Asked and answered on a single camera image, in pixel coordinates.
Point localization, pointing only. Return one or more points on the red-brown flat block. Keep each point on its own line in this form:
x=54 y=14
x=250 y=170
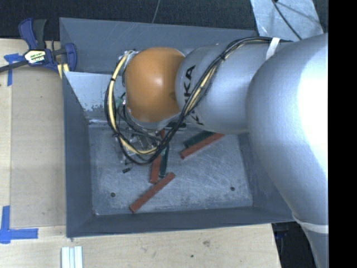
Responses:
x=152 y=193
x=155 y=172
x=200 y=147

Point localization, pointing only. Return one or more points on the dark green flat block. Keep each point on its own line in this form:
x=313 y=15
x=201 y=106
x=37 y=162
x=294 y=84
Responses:
x=196 y=139
x=164 y=163

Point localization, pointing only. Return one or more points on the pale wood flat board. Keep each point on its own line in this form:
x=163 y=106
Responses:
x=36 y=149

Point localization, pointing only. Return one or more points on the grey metal bin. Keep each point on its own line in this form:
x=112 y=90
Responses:
x=195 y=183

